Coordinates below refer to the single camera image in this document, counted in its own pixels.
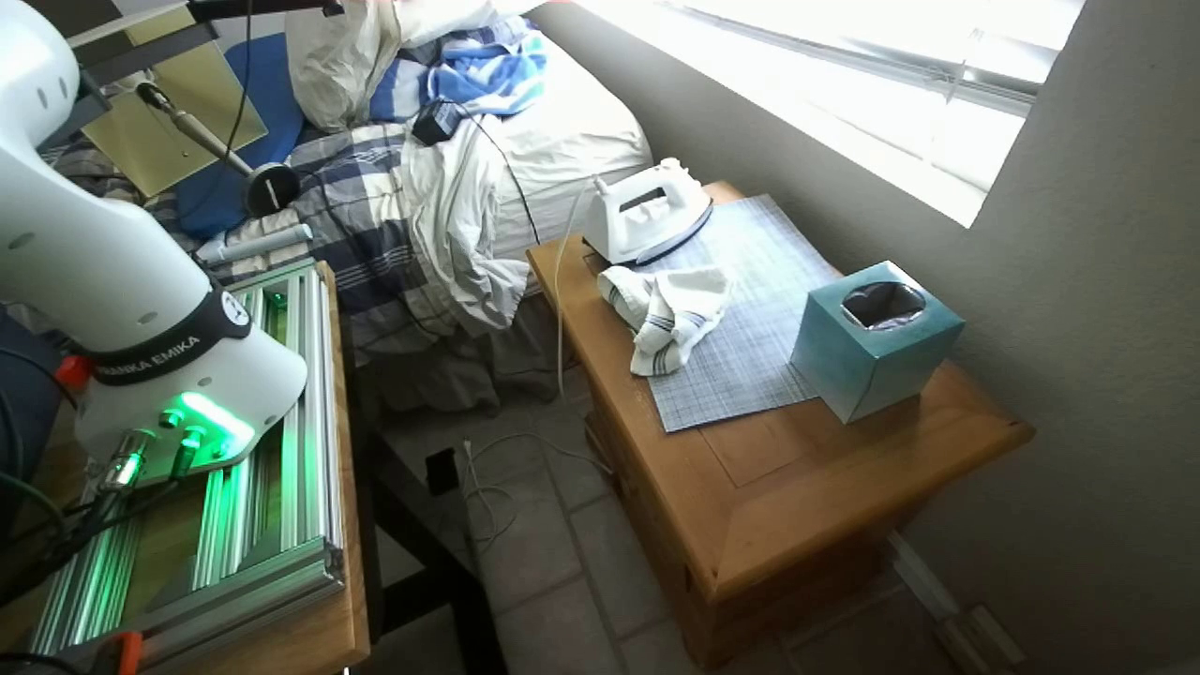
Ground white striped towel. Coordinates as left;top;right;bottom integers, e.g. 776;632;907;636
601;267;728;379

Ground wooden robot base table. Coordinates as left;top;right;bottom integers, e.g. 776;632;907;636
0;260;373;675

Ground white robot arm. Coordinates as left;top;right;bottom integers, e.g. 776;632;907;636
0;0;306;482

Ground white clothes iron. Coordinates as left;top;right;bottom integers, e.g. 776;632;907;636
582;156;713;267

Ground grey grid mat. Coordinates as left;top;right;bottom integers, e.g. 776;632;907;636
642;195;836;431

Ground wooden side table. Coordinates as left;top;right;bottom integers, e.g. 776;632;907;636
530;235;1032;666

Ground pile of bedding and clothes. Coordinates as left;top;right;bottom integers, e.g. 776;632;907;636
50;0;656;417

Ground teal tissue box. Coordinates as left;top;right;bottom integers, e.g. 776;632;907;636
791;264;962;424

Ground black microphone stand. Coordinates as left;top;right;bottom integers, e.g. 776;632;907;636
136;81;301;217

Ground white window blinds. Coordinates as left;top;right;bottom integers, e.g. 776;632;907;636
578;0;1086;227

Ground aluminium rail base frame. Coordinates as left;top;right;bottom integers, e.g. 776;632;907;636
31;264;346;672

